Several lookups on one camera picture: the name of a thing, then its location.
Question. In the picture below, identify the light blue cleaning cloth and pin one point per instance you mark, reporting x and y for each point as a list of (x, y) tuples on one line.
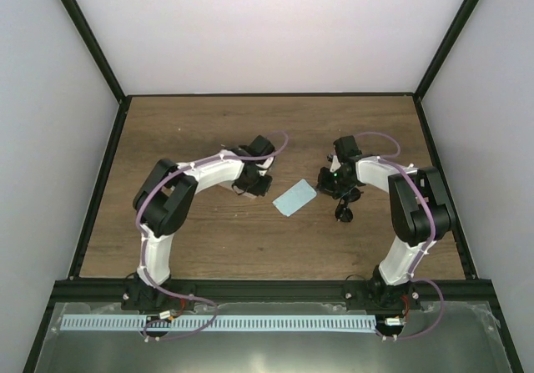
[(295, 198)]

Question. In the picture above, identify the black right frame post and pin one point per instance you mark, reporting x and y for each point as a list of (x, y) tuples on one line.
[(454, 31)]

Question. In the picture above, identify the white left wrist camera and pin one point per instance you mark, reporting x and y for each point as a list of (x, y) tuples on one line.
[(266, 165)]

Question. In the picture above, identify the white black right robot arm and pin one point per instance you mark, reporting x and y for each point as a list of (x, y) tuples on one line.
[(420, 210)]

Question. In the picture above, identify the pink glasses case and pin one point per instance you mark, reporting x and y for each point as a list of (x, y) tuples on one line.
[(244, 184)]

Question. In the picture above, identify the black frame post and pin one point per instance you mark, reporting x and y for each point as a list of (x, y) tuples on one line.
[(454, 31), (85, 32)]

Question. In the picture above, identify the black right table rail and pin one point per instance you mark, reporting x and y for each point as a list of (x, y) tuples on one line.
[(462, 247)]

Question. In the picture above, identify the black front mounting rail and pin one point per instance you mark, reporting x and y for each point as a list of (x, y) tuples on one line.
[(354, 294)]

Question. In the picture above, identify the light blue slotted cable duct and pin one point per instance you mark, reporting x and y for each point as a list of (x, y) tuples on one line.
[(223, 323)]

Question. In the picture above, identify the metal front tray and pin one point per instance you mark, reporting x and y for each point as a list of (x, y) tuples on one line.
[(450, 337)]

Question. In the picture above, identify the black table rail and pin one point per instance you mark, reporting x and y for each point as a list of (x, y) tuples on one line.
[(462, 247), (98, 190)]

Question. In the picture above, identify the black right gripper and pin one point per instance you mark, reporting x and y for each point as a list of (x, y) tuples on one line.
[(325, 187)]

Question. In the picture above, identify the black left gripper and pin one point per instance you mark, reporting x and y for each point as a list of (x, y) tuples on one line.
[(259, 190)]

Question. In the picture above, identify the black sunglasses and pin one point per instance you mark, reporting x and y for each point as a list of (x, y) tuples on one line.
[(343, 213)]

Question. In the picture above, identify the black left table rail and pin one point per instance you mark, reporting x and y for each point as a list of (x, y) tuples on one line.
[(98, 190)]

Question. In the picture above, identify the black left frame post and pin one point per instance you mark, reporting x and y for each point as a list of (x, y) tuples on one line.
[(85, 32)]

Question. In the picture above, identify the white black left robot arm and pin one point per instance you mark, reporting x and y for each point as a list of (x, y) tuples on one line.
[(163, 202)]

